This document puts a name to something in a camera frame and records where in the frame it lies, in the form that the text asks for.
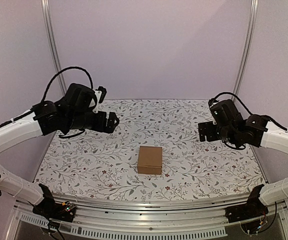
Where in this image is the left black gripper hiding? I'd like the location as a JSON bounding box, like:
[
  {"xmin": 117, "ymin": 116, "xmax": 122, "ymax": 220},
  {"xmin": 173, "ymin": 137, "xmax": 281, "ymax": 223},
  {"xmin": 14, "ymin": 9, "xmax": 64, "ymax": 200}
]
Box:
[{"xmin": 66, "ymin": 110, "xmax": 120, "ymax": 133}]

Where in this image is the brown cardboard box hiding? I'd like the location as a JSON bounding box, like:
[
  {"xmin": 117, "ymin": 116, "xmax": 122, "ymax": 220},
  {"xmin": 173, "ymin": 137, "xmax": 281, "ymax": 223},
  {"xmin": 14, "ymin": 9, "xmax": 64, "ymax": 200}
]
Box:
[{"xmin": 137, "ymin": 146, "xmax": 163, "ymax": 175}]

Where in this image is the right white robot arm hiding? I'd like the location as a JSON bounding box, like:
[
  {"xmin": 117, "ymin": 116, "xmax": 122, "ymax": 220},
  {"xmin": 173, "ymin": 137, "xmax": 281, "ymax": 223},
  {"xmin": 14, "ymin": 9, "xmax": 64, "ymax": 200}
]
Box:
[{"xmin": 198, "ymin": 98, "xmax": 288, "ymax": 218}]

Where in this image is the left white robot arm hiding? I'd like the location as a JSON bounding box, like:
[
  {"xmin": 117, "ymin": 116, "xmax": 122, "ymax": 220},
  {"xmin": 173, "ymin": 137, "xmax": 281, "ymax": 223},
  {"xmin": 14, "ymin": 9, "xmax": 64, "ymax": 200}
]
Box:
[{"xmin": 0, "ymin": 83, "xmax": 120, "ymax": 217}]

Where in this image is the floral patterned table mat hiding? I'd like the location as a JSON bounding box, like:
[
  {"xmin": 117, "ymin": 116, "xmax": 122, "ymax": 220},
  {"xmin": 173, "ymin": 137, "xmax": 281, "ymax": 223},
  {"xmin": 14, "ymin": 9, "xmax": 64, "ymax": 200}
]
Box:
[{"xmin": 34, "ymin": 100, "xmax": 265, "ymax": 202}]

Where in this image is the perforated metal strip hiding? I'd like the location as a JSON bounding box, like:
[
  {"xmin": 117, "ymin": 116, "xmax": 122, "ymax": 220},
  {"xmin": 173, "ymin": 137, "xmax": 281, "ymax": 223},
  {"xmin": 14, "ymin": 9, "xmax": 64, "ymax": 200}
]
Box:
[{"xmin": 18, "ymin": 212, "xmax": 228, "ymax": 238}]

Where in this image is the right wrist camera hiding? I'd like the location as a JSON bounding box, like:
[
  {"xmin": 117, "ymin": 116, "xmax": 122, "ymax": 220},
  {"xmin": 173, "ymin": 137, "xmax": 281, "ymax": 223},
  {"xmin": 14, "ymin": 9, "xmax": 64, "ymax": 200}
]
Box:
[{"xmin": 208, "ymin": 98, "xmax": 219, "ymax": 108}]

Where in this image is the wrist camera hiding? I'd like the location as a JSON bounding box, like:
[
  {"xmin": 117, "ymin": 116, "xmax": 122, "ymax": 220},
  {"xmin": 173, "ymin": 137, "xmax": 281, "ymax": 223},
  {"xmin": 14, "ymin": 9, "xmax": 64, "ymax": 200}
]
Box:
[
  {"xmin": 208, "ymin": 98, "xmax": 219, "ymax": 108},
  {"xmin": 90, "ymin": 86, "xmax": 107, "ymax": 114}
]

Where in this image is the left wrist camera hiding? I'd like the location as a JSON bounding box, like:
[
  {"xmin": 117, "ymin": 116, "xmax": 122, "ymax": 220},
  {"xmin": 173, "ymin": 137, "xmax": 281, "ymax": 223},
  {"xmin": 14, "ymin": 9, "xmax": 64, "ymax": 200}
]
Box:
[{"xmin": 90, "ymin": 86, "xmax": 107, "ymax": 114}]

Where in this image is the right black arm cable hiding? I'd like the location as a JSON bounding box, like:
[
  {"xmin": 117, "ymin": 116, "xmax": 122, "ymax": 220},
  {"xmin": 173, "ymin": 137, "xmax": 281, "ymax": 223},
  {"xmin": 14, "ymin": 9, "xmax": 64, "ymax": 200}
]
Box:
[{"xmin": 208, "ymin": 91, "xmax": 288, "ymax": 138}]

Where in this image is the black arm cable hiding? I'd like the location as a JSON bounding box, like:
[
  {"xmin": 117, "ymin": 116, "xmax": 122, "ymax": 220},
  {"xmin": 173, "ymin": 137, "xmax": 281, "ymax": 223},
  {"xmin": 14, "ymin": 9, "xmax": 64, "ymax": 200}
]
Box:
[
  {"xmin": 40, "ymin": 66, "xmax": 95, "ymax": 106},
  {"xmin": 208, "ymin": 91, "xmax": 288, "ymax": 138}
]

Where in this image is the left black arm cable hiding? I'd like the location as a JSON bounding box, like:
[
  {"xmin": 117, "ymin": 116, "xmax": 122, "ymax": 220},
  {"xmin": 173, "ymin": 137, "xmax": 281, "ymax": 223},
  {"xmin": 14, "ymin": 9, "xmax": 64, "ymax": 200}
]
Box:
[{"xmin": 40, "ymin": 66, "xmax": 95, "ymax": 106}]

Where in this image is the right aluminium corner post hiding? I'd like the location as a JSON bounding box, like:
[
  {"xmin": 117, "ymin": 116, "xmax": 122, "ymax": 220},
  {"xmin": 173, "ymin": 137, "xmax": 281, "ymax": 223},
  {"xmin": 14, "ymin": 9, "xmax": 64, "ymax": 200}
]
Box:
[{"xmin": 233, "ymin": 0, "xmax": 259, "ymax": 95}]

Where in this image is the aluminium corner post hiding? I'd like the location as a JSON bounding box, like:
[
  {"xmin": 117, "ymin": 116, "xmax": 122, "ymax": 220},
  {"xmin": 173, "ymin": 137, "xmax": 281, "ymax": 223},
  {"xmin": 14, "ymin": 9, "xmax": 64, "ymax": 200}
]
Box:
[
  {"xmin": 233, "ymin": 0, "xmax": 259, "ymax": 95},
  {"xmin": 40, "ymin": 0, "xmax": 67, "ymax": 93}
]

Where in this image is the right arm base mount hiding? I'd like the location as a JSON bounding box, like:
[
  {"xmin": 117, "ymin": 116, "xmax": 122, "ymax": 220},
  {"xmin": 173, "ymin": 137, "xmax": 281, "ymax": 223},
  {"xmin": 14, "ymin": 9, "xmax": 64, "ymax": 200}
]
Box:
[{"xmin": 225, "ymin": 184, "xmax": 269, "ymax": 223}]

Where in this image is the aluminium front rail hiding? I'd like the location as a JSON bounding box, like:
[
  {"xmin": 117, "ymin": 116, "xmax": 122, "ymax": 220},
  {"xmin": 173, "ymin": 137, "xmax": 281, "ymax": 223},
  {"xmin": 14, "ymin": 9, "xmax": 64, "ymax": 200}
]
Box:
[{"xmin": 13, "ymin": 192, "xmax": 287, "ymax": 229}]

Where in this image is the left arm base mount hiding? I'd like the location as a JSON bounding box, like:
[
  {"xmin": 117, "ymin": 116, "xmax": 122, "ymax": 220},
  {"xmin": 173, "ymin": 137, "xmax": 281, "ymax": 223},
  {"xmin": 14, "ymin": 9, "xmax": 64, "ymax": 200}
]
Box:
[{"xmin": 32, "ymin": 183, "xmax": 77, "ymax": 223}]

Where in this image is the left aluminium corner post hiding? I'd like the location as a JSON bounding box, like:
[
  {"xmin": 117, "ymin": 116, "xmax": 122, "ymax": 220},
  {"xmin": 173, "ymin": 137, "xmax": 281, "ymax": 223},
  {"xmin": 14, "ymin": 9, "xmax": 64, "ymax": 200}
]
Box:
[{"xmin": 40, "ymin": 0, "xmax": 67, "ymax": 93}]

